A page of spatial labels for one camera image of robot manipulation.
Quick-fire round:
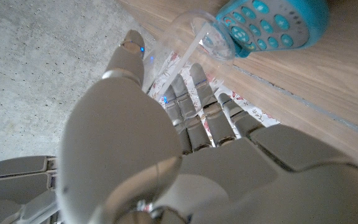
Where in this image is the floral backdrop cloth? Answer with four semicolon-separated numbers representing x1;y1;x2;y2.
149;51;281;138

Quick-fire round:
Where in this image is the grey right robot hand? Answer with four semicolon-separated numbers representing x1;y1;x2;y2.
0;154;58;224

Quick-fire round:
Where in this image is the teal toy phone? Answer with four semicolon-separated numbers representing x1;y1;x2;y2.
215;0;331;59

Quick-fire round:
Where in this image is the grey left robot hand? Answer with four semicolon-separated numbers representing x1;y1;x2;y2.
56;29;358;224

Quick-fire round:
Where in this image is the clear plastic bottle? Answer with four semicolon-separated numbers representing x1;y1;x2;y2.
143;9;237;102

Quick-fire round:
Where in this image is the grey tape table outline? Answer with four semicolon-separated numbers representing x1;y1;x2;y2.
233;64;358;141

